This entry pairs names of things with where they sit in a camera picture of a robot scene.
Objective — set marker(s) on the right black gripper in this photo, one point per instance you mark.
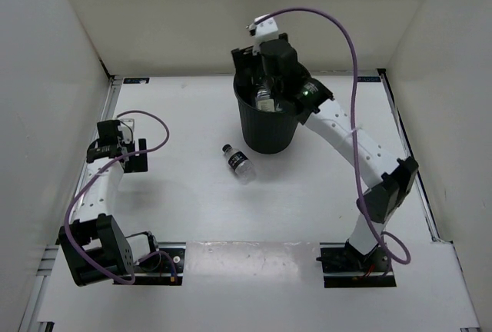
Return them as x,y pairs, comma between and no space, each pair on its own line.
244,60

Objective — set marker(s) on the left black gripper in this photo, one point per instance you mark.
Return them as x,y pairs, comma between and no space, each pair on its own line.
137,164

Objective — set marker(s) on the tall clear white-label bottle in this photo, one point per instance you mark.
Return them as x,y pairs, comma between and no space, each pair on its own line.
263,100

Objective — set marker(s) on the small black label bottle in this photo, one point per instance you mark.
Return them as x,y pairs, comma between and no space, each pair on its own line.
239,164

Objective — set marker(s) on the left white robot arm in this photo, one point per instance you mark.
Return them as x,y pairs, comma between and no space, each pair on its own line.
92,223

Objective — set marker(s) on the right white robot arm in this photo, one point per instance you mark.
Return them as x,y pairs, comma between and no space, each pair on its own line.
388,179

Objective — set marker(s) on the black ribbed waste bin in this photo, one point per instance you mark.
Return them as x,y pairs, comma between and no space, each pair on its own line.
264,132

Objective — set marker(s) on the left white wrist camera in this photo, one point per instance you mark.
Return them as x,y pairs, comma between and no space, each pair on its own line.
127,128

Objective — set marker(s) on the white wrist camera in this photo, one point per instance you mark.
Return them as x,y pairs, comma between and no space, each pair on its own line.
262,29
127,128

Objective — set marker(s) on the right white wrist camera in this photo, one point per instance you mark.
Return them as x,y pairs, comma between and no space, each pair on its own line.
262,29

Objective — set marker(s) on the aluminium frame rail left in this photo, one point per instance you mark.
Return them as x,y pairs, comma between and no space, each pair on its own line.
84,155

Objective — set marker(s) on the aluminium frame rail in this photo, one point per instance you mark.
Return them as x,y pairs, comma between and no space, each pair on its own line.
30,322
84,155

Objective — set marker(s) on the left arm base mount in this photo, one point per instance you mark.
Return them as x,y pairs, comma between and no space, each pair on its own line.
165,267

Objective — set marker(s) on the aluminium frame rail front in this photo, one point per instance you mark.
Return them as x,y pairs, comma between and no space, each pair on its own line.
30,322

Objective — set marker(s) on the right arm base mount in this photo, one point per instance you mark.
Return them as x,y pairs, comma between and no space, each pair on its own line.
341,269

